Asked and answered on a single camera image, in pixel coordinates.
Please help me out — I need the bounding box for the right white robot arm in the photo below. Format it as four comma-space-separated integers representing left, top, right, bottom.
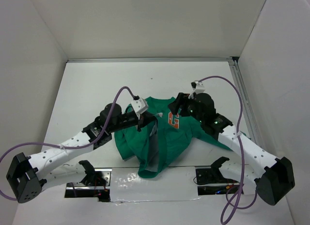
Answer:
168, 93, 295, 206

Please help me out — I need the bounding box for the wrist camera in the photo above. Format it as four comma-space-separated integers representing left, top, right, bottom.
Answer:
130, 96, 149, 120
188, 80, 205, 99

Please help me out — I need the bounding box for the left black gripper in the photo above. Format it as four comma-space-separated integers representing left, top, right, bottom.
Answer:
109, 110, 156, 133

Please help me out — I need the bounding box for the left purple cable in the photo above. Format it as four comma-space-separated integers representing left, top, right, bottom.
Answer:
0, 86, 140, 202

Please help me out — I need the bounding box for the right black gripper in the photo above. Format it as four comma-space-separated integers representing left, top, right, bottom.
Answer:
168, 92, 205, 123

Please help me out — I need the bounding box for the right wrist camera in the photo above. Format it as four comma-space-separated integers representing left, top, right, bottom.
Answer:
188, 80, 205, 99

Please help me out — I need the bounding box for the aluminium frame rail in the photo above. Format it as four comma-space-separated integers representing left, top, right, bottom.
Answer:
60, 58, 259, 143

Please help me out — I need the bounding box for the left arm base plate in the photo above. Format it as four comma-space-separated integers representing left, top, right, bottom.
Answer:
64, 168, 112, 202

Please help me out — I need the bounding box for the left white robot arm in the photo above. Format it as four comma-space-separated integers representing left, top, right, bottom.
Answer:
6, 104, 155, 204

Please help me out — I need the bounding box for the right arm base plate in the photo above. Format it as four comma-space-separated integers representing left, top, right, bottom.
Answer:
193, 167, 239, 196

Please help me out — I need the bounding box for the silver tape patch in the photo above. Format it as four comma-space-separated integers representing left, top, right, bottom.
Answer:
110, 167, 199, 202

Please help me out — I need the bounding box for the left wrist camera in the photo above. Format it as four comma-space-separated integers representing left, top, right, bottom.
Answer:
130, 96, 149, 120

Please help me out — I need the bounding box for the green jacket with white lettering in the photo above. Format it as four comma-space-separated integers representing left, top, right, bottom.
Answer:
114, 97, 228, 179

